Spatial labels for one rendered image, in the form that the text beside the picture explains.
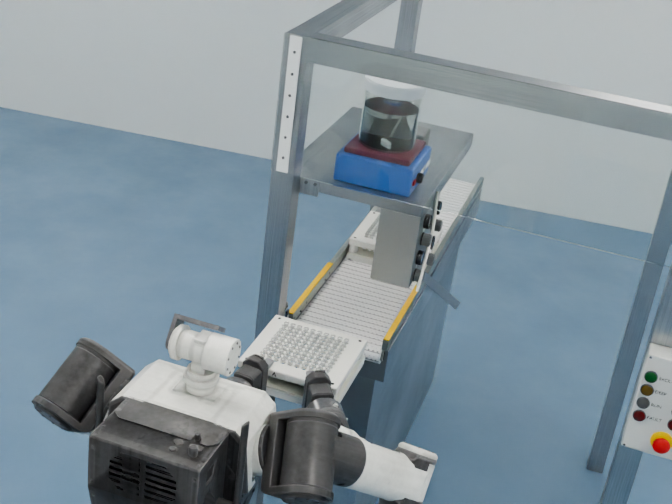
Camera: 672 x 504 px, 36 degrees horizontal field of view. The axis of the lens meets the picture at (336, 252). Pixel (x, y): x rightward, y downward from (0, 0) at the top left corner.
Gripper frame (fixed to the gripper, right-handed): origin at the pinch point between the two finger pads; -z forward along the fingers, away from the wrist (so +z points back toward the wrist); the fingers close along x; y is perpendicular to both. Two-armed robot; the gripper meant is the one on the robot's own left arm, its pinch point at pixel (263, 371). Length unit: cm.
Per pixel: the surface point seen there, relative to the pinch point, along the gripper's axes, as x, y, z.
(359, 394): 36, 5, -53
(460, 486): 102, 26, -112
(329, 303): 12, -10, -56
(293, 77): -59, -16, -31
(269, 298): 0.5, -15.8, -30.2
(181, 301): 104, -125, -160
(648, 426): 3, 83, -38
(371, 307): 12, 1, -62
